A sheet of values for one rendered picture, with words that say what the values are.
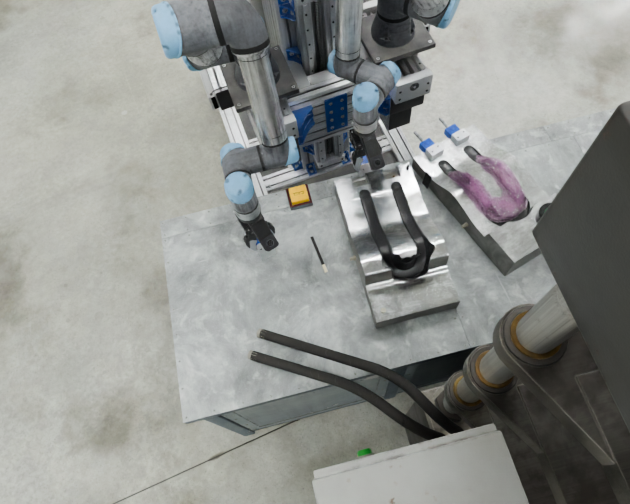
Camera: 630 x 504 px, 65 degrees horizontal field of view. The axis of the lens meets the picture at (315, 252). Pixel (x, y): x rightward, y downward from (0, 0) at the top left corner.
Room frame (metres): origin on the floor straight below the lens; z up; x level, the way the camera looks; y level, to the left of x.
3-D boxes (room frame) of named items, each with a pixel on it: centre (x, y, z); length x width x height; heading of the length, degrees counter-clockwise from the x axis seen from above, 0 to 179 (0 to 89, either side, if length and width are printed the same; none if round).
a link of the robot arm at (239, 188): (0.77, 0.17, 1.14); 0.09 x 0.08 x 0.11; 5
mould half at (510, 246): (0.78, -0.61, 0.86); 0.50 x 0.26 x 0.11; 21
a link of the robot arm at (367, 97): (0.99, -0.23, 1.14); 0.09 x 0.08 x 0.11; 136
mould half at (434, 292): (0.67, -0.25, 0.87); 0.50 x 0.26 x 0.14; 4
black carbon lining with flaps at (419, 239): (0.69, -0.26, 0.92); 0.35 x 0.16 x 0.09; 4
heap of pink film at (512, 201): (0.78, -0.60, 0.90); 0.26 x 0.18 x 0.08; 21
